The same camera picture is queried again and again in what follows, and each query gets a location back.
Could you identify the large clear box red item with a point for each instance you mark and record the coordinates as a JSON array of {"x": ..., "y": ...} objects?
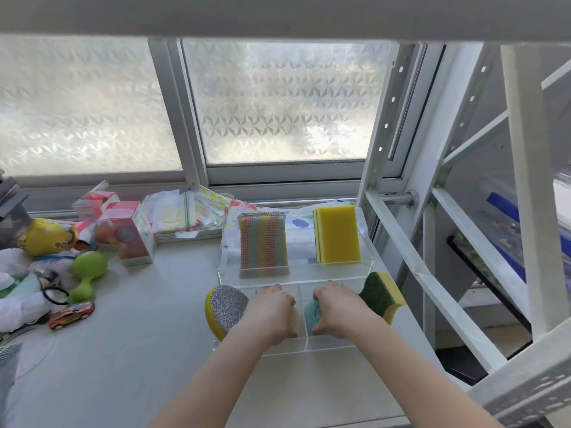
[{"x": 125, "y": 236}]

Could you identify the person's right thumb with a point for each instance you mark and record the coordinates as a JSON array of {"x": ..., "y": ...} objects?
[{"x": 322, "y": 323}]

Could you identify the person's right hand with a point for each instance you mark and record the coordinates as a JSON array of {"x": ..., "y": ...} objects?
[{"x": 343, "y": 311}]

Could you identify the yellow rectangular sponge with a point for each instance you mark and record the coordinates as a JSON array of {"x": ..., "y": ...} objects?
[{"x": 340, "y": 234}]

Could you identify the red toy car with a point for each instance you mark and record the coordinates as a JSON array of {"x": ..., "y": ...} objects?
[{"x": 71, "y": 315}]

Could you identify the person's left hand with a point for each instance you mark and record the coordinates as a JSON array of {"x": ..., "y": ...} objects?
[{"x": 267, "y": 316}]

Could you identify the white plastic bags heap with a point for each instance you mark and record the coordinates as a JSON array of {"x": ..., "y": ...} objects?
[{"x": 18, "y": 303}]

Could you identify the silver glitter yellow sponge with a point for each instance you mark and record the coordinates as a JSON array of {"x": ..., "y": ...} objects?
[{"x": 227, "y": 307}]

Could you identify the green maraca toy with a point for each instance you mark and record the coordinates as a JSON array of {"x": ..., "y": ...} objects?
[{"x": 87, "y": 269}]

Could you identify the small clear box red item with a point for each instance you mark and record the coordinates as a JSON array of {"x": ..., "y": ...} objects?
[{"x": 93, "y": 202}]

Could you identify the green and yellow scouring sponge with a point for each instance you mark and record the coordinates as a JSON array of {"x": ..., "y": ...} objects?
[{"x": 379, "y": 294}]

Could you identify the white overhead shelf board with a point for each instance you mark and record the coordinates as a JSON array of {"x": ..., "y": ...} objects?
[{"x": 285, "y": 15}]

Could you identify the dark grey object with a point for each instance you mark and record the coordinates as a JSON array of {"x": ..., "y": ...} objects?
[{"x": 9, "y": 204}]

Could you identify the clear acrylic organizer tray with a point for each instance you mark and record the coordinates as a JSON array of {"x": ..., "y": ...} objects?
[{"x": 299, "y": 271}]

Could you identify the teal round scrubber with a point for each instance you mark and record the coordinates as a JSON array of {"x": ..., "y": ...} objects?
[{"x": 311, "y": 314}]

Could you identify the white metal shelf rack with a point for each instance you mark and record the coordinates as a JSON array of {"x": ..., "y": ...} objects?
[{"x": 528, "y": 173}]

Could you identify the frosted glass sliding window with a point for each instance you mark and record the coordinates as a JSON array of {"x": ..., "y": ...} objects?
[{"x": 285, "y": 106}]

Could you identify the rainbow striped mesh sponge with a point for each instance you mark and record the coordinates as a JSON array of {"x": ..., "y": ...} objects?
[{"x": 263, "y": 245}]

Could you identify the person's left forearm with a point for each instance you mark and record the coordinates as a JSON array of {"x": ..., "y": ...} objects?
[{"x": 223, "y": 383}]

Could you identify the yellow round toy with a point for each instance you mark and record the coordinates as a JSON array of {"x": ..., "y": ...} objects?
[{"x": 44, "y": 238}]

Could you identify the clear zip bags pile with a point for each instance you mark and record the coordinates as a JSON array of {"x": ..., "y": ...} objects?
[{"x": 187, "y": 211}]

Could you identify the person's right forearm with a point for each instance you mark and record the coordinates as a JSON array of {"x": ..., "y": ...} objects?
[{"x": 410, "y": 378}]

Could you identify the person's left fingers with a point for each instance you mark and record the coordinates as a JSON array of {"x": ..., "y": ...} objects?
[{"x": 279, "y": 294}]

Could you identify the black flat tray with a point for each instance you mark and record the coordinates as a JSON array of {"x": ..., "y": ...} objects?
[{"x": 486, "y": 280}]

